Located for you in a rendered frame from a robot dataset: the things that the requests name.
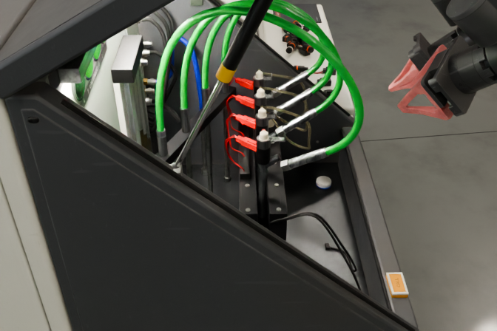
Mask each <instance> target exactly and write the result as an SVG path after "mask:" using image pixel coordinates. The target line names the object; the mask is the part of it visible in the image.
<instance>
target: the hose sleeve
mask: <svg viewBox="0 0 497 331"><path fill-rule="evenodd" d="M325 148H327V147H324V148H321V149H317V150H314V151H311V152H309V153H306V154H302V155H300V156H297V157H294V158H291V159H289V160H288V166H289V167H290V168H296V167H299V166H302V165H305V164H307V163H311V162H313V161H316V160H320V159H324V158H325V157H329V155H327V154H326V152H325Z"/></svg>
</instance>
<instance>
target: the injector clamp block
mask: <svg viewBox="0 0 497 331"><path fill-rule="evenodd" d="M275 129H277V127H276V126H275V124H274V126H273V127H271V128H268V133H269V134H271V133H272V132H275V131H276V130H275ZM248 138H250V139H252V140H254V129H253V128H251V127H249V126H248ZM275 154H279V155H280V157H281V150H280V142H272V143H271V156H274V155H275ZM281 161H282V157H281V160H279V161H277V162H276V163H275V164H273V165H271V166H269V167H268V178H267V208H266V217H265V218H259V217H258V193H257V176H256V169H255V154H254V151H253V150H251V149H249V170H250V178H249V179H240V167H239V204H240V211H241V212H243V213H244V214H245V215H247V216H249V217H250V218H252V219H253V220H254V221H256V222H258V223H259V224H261V225H268V230H270V231H271V232H272V233H274V234H276V235H277V236H279V237H280V238H281V239H283V240H286V235H287V221H288V220H286V221H282V222H279V223H276V222H274V223H270V222H271V221H273V220H276V219H282V218H285V217H287V216H288V210H287V203H286V196H285V183H284V176H283V170H282V169H281V167H280V162H281Z"/></svg>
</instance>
